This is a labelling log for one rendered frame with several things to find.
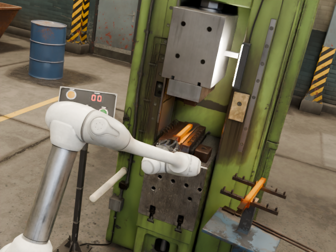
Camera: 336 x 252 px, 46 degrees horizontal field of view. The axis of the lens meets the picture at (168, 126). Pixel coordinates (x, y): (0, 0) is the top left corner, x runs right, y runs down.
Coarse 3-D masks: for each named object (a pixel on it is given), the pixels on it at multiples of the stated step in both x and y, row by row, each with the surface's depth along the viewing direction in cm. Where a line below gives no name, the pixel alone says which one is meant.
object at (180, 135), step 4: (188, 124) 259; (192, 124) 261; (184, 128) 250; (188, 128) 252; (180, 132) 241; (184, 132) 243; (172, 136) 233; (176, 136) 230; (180, 136) 236; (172, 140) 224
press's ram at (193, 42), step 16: (176, 16) 218; (192, 16) 215; (208, 16) 212; (224, 16) 210; (176, 32) 221; (192, 32) 218; (208, 32) 215; (224, 32) 218; (176, 48) 223; (192, 48) 220; (208, 48) 217; (224, 48) 232; (176, 64) 226; (192, 64) 223; (208, 64) 220; (224, 64) 248; (192, 80) 225; (208, 80) 222
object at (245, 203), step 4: (260, 180) 226; (264, 180) 227; (256, 184) 220; (260, 184) 221; (252, 188) 215; (256, 188) 216; (252, 192) 211; (256, 192) 214; (248, 196) 206; (252, 196) 207; (244, 200) 200; (248, 200) 202; (240, 204) 196; (244, 204) 196; (248, 204) 199; (240, 208) 192; (244, 208) 198; (236, 212) 194; (240, 212) 193
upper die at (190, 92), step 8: (176, 80) 229; (168, 88) 231; (176, 88) 230; (184, 88) 228; (192, 88) 227; (200, 88) 225; (208, 88) 246; (176, 96) 231; (184, 96) 230; (192, 96) 228; (200, 96) 229
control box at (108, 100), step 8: (64, 88) 236; (72, 88) 236; (64, 96) 235; (80, 96) 237; (88, 96) 237; (96, 96) 238; (104, 96) 239; (112, 96) 240; (88, 104) 237; (96, 104) 237; (104, 104) 238; (112, 104) 239; (112, 112) 238
